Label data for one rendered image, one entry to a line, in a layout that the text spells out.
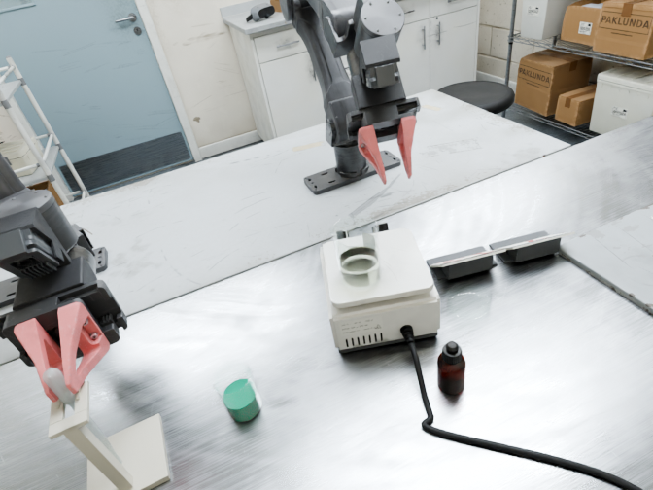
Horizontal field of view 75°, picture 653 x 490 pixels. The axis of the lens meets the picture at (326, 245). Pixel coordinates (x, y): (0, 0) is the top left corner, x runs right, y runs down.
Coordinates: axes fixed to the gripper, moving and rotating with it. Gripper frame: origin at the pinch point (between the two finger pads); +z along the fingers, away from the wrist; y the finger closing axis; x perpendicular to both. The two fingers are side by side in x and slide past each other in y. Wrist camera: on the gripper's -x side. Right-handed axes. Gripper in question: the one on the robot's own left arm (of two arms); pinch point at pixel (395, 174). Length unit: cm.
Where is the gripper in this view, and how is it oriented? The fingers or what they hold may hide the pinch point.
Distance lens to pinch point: 61.4
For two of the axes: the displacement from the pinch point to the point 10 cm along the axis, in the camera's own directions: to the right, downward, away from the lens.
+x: 0.7, 1.9, 9.8
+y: 9.8, -2.2, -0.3
